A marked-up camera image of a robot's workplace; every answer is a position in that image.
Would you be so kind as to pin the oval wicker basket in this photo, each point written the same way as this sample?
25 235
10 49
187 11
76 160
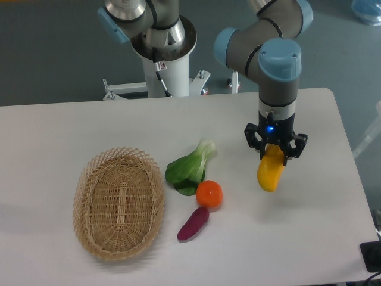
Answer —
119 203

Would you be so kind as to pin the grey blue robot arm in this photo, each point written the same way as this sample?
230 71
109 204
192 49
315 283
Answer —
265 53

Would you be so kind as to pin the white frame at right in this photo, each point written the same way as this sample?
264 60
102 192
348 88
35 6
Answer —
369 135

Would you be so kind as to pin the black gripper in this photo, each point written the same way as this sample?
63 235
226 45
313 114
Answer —
257 137

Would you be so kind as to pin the green bok choy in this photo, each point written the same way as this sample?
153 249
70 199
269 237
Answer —
187 172

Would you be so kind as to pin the black device at table edge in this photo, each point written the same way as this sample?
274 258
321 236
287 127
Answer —
371 255

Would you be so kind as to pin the purple sweet potato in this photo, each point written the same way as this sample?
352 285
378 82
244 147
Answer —
194 224

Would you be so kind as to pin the blue plastic bag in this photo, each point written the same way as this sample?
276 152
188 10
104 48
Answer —
368 11

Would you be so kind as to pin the orange persimmon fruit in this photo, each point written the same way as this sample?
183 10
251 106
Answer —
209 194

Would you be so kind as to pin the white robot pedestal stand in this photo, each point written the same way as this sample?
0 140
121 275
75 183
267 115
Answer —
165 59

